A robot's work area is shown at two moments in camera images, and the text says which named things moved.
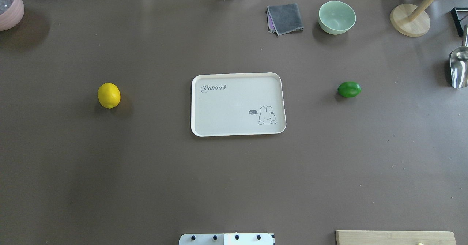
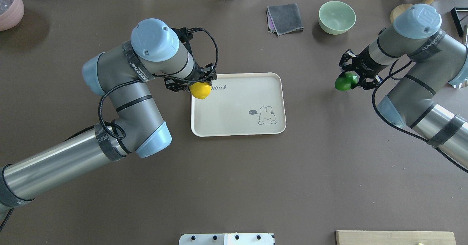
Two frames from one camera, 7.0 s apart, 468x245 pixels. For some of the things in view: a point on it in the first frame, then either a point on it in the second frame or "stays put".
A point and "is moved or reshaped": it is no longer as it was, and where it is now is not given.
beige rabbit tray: (237, 104) stays put
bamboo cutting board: (392, 237) stays put
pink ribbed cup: (12, 6) stays put
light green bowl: (336, 17) stays put
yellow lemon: (109, 95) is moved or reshaped
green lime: (349, 89) → (345, 82)
